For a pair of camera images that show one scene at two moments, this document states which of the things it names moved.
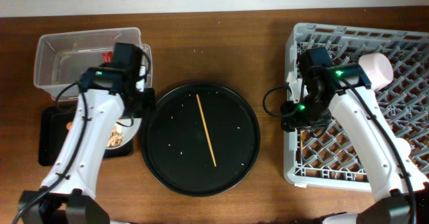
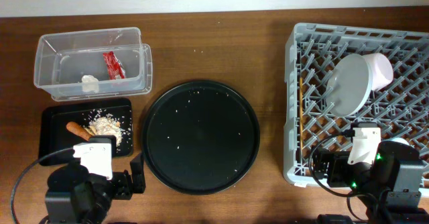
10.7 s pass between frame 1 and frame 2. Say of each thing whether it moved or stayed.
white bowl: stayed
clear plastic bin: stayed
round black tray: stayed
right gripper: moved
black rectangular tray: stayed
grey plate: moved
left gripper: moved
